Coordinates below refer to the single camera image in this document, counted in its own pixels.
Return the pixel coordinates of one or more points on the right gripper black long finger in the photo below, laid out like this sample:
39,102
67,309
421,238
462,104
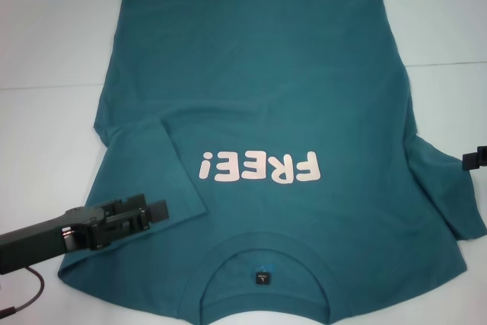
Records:
473,160

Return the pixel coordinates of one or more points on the left gripper black broad finger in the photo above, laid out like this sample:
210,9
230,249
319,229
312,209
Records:
158,211

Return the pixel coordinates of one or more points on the teal t-shirt with FREE print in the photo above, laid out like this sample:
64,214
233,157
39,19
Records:
243,74

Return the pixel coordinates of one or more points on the left gripper black slim finger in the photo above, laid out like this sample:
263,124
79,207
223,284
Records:
131,203

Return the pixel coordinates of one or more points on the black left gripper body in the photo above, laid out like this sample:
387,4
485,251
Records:
34,241

